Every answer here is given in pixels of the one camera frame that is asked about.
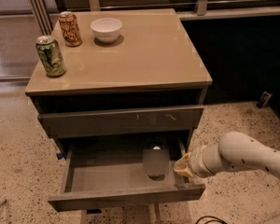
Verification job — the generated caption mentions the small black floor object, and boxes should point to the small black floor object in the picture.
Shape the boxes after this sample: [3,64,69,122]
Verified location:
[257,91,273,108]

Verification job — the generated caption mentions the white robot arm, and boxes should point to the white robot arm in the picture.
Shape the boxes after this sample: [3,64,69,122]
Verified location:
[174,132,280,179]

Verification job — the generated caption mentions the open middle drawer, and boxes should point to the open middle drawer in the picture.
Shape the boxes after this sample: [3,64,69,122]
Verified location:
[49,134,205,212]

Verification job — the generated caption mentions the grey drawer cabinet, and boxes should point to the grey drawer cabinet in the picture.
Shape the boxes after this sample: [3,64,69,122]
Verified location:
[23,8,213,224]

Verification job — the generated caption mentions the green soda can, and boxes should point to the green soda can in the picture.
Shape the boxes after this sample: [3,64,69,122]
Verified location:
[35,35,66,77]

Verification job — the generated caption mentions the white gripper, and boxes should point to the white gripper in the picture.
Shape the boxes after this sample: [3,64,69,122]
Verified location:
[174,146,215,178]

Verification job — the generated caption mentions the orange soda can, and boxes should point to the orange soda can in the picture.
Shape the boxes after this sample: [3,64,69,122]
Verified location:
[59,11,82,47]

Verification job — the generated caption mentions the closed top drawer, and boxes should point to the closed top drawer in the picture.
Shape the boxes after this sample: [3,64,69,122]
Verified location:
[38,105,203,138]

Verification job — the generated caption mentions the black floor cable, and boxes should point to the black floor cable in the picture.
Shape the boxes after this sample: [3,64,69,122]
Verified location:
[194,215,229,224]

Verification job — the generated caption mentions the clear plastic water bottle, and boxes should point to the clear plastic water bottle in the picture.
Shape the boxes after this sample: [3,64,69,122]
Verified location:
[147,146,164,178]

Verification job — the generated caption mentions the white ceramic bowl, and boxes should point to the white ceramic bowl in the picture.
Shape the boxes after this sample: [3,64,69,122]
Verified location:
[91,18,122,44]

